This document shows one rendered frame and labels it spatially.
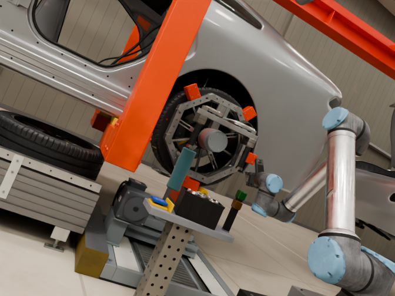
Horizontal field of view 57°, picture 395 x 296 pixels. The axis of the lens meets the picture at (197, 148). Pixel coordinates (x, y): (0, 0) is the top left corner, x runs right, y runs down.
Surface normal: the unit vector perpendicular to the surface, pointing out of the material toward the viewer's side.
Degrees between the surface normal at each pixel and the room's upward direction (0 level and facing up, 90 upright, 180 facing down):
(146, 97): 90
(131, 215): 90
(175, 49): 90
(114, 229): 90
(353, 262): 61
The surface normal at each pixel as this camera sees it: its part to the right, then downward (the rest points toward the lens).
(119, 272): 0.30, 0.13
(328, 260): -0.86, -0.32
